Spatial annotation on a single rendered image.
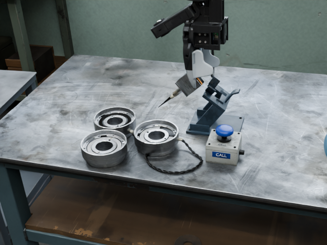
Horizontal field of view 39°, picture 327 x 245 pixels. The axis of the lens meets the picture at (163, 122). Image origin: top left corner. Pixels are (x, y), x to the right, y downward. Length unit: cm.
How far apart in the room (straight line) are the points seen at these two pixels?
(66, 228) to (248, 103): 59
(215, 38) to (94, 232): 60
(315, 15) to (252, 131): 152
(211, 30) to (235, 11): 166
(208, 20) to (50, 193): 71
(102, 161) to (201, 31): 35
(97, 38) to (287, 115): 189
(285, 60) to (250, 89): 136
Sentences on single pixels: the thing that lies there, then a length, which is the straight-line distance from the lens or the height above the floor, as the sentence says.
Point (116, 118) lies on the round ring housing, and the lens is 116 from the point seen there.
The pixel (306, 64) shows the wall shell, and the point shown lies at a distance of 269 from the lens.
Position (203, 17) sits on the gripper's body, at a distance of 98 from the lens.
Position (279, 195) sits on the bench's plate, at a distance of 96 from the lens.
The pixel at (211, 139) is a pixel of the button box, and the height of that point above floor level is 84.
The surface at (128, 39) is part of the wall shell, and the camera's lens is 284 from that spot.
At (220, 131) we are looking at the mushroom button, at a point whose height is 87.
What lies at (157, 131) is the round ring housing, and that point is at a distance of 109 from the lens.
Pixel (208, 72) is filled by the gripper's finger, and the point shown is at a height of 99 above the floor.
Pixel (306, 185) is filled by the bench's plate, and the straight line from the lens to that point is 99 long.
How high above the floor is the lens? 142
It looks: 32 degrees down
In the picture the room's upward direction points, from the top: 3 degrees counter-clockwise
